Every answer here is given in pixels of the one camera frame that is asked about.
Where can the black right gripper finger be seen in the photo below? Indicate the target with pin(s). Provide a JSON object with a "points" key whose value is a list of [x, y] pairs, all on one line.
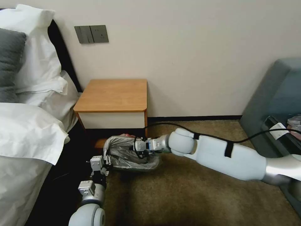
{"points": [[134, 144], [143, 155]]}

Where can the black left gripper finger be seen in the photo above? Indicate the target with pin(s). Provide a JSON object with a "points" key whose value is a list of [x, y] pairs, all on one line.
{"points": [[107, 159], [91, 173]]}

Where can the grey trash can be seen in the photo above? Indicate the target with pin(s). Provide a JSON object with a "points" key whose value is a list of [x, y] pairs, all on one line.
{"points": [[110, 144]]}

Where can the clear plastic garbage bag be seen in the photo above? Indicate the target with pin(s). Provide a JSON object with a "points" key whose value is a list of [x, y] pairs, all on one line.
{"points": [[127, 160]]}

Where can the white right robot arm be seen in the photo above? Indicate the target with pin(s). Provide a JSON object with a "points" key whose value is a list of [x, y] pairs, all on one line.
{"points": [[225, 157]]}

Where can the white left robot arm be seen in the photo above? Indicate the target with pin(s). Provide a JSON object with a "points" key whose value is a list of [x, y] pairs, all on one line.
{"points": [[87, 214]]}

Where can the crumpled clear plastic bag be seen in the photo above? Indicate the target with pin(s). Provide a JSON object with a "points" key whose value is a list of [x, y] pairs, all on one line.
{"points": [[295, 122]]}

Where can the red rubbish item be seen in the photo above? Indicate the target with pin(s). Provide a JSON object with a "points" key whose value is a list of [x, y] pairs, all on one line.
{"points": [[127, 135]]}

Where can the wooden nightstand with white drawer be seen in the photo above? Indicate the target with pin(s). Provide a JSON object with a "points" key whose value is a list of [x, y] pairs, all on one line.
{"points": [[113, 99]]}

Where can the white duvet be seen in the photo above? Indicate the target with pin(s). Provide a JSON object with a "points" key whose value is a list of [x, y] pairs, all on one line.
{"points": [[23, 131]]}

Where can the flat white pillow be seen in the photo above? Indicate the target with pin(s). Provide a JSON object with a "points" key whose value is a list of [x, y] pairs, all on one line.
{"points": [[56, 87]]}

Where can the black bed headboard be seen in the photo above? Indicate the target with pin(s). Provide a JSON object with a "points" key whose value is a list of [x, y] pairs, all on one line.
{"points": [[68, 61]]}

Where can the black box with label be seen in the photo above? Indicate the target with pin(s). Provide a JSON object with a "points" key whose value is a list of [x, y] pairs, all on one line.
{"points": [[269, 123]]}

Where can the large white pillow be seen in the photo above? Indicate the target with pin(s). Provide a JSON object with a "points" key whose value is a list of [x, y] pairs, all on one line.
{"points": [[35, 49]]}

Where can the white paper label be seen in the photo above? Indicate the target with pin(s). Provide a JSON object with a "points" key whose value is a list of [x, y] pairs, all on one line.
{"points": [[280, 130]]}

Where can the grey-blue sofa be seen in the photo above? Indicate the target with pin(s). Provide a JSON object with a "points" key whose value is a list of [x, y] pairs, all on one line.
{"points": [[270, 94]]}

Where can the dark grey knitted cushion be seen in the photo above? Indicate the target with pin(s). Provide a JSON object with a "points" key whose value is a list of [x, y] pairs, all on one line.
{"points": [[10, 63]]}

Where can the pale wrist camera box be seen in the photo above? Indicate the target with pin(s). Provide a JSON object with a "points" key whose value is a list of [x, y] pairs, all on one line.
{"points": [[97, 163], [141, 145]]}

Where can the black wall baseboard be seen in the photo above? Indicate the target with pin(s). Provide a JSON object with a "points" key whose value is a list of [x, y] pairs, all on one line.
{"points": [[195, 118]]}

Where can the grey wall switch panel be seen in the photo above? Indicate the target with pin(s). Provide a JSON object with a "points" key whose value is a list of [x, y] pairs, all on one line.
{"points": [[91, 34]]}

